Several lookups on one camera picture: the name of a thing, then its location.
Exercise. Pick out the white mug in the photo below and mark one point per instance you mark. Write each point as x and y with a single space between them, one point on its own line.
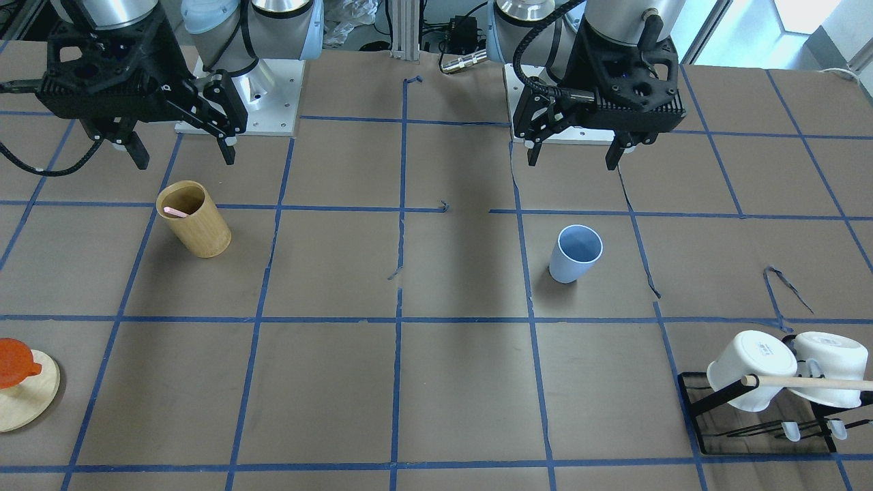
834 357
751 352

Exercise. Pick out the white mug far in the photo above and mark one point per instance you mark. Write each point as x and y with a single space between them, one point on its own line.
834 357

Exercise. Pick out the orange mug on stand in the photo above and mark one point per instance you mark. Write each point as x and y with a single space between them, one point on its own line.
17 363

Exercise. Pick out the white mug near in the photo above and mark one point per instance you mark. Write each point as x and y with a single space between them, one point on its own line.
751 352

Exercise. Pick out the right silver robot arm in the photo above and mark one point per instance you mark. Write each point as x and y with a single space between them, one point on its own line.
222 31

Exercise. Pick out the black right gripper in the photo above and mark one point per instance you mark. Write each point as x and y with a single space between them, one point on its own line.
166 63

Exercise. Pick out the wooden mug tree stand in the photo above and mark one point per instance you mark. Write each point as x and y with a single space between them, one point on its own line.
25 402

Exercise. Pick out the pink chopstick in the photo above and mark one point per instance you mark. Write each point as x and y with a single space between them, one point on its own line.
175 214

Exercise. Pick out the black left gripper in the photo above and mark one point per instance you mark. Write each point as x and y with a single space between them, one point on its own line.
582 68

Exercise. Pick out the wooden rod on rack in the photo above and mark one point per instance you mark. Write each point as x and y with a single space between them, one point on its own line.
801 382

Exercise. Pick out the aluminium frame post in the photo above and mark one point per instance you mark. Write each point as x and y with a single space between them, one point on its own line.
405 30

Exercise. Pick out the light blue plastic cup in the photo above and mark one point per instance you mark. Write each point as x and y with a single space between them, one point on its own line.
576 249

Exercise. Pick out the bamboo chopstick holder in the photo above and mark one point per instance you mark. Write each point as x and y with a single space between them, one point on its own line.
205 233

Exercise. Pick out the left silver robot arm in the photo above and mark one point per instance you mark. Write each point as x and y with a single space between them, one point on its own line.
499 34

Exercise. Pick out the black wire mug rack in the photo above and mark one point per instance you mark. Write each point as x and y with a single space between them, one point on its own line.
740 420

